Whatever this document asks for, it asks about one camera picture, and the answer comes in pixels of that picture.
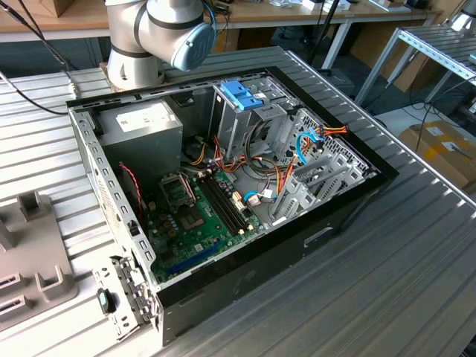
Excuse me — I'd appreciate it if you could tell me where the blue data wire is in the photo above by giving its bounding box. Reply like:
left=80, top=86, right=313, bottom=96
left=296, top=126, right=324, bottom=167
left=243, top=190, right=279, bottom=205

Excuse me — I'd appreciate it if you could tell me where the orange red power wire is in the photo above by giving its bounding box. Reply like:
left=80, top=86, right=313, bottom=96
left=304, top=125, right=350, bottom=153

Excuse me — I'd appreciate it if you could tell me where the silver disk bay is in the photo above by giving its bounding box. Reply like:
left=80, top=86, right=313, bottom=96
left=269, top=107, right=379, bottom=228

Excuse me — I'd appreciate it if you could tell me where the black RAM slot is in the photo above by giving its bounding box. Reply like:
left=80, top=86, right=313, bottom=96
left=207, top=175, right=246, bottom=232
left=198, top=178, right=237, bottom=237
left=202, top=177, right=242, bottom=235
left=211, top=173, right=251, bottom=231

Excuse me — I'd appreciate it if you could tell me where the thin metal locking lever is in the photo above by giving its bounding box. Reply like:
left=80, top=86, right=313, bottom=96
left=181, top=173, right=196, bottom=202

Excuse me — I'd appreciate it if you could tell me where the silver optical drive cage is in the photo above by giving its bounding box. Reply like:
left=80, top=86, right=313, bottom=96
left=210, top=72, right=298, bottom=159

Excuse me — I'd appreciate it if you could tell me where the CPU socket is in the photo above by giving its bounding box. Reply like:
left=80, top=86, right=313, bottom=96
left=177, top=206, right=206, bottom=231

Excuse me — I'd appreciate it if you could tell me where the green motherboard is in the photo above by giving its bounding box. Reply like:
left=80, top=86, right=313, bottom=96
left=143, top=167, right=269, bottom=284

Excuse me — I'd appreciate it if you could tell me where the metal socket cover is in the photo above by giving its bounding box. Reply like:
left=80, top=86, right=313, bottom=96
left=158, top=173, right=197, bottom=208

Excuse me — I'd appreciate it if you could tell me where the blue plastic drive latch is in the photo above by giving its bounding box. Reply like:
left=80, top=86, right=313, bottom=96
left=220, top=81, right=267, bottom=112

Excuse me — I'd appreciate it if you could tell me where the blue expansion slot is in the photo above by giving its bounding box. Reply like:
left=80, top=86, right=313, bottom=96
left=164, top=239, right=225, bottom=279

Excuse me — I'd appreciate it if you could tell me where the grey power supply unit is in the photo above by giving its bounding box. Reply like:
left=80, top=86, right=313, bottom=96
left=91, top=99, right=185, bottom=181

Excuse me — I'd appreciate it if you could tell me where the black PC case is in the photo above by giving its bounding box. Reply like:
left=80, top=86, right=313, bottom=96
left=65, top=65, right=401, bottom=347

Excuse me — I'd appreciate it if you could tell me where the long wooden desk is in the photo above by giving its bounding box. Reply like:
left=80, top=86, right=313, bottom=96
left=0, top=0, right=446, bottom=89

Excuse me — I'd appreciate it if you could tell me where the brown cardboard panel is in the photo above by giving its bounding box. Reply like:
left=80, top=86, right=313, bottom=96
left=349, top=20, right=446, bottom=94

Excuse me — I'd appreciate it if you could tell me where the large labelled cardboard box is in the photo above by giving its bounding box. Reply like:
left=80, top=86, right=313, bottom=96
left=398, top=119, right=476, bottom=194

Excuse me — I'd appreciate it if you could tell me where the grey parts rack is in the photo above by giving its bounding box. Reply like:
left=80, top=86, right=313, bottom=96
left=0, top=190, right=80, bottom=332

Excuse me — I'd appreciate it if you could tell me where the small cardboard box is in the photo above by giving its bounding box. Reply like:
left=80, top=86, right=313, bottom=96
left=51, top=0, right=109, bottom=19

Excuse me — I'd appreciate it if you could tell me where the metal slat table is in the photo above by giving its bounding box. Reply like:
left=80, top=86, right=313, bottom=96
left=355, top=25, right=476, bottom=109

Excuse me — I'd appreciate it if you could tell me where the black cable bundle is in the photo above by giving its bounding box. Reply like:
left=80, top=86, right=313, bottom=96
left=243, top=111, right=274, bottom=159

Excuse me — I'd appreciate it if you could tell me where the orange yellow wire bundle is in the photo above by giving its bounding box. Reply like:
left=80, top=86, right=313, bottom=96
left=187, top=143, right=209, bottom=167

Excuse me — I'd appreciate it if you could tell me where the red orange wire bundle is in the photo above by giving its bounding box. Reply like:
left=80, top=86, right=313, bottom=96
left=212, top=134, right=298, bottom=196

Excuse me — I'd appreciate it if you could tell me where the red black twisted wire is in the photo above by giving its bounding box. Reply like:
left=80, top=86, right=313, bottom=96
left=118, top=161, right=146, bottom=224

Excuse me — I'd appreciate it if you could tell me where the small black tool blue ring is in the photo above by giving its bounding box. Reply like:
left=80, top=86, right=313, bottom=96
left=95, top=288, right=116, bottom=315

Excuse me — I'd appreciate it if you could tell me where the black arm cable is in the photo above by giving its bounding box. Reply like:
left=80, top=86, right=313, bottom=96
left=0, top=0, right=79, bottom=116

